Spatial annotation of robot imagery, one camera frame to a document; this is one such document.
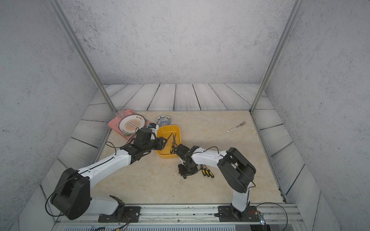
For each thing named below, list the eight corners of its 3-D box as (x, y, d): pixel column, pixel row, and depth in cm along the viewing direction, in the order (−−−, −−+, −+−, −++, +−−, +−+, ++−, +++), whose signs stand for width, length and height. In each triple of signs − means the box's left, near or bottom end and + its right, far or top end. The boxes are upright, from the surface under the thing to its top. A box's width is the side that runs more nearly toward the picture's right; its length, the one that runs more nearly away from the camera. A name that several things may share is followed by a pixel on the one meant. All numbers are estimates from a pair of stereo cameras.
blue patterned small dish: (156, 126, 113) (155, 122, 109) (157, 119, 118) (156, 114, 115) (171, 126, 113) (170, 122, 109) (171, 118, 118) (171, 114, 114)
